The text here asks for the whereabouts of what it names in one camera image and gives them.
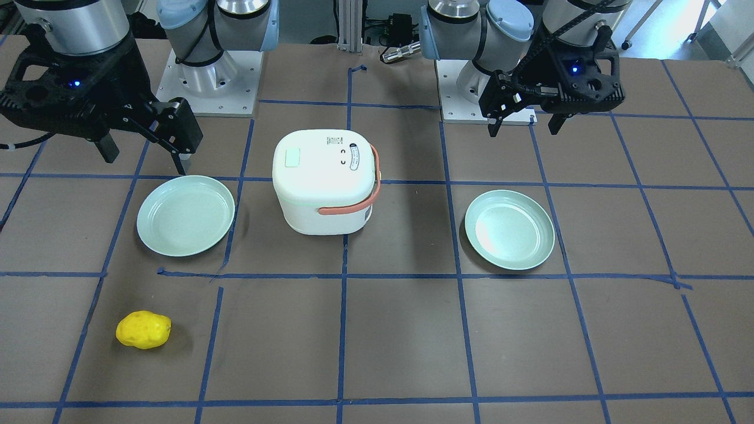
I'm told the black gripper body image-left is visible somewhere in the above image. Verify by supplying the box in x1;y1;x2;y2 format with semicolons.
2;29;204;154

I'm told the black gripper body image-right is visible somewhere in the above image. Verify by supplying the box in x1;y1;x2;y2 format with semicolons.
478;25;626;119

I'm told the silver robot arm image-right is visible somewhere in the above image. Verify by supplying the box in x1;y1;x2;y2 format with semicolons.
418;1;630;137

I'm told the white rice cooker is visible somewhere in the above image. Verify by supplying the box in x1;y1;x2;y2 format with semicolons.
272;129;381;236

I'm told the mint green plate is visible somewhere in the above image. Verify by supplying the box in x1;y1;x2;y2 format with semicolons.
135;176;236;257
464;190;555;271

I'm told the silver metal cylinder connector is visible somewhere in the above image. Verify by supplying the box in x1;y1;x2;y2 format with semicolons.
379;41;422;65

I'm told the black power adapter box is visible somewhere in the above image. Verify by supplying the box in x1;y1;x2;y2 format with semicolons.
386;13;413;42

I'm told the yellow toy potato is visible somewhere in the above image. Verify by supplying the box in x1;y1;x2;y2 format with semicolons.
115;310;172;350

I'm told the white base plate image-right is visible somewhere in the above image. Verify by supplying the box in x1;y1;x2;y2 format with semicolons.
435;59;537;126

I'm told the white base plate image-left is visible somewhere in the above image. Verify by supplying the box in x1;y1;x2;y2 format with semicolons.
156;51;264;118

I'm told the aluminium frame post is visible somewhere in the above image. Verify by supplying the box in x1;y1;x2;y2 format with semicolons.
334;1;366;55

